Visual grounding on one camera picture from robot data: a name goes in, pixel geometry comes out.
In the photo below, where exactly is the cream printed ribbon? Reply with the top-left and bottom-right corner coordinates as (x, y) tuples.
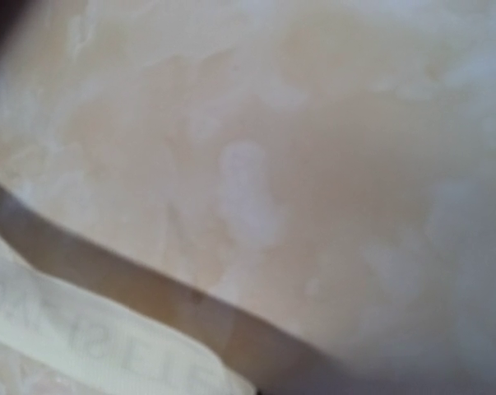
(0, 174), (355, 395)

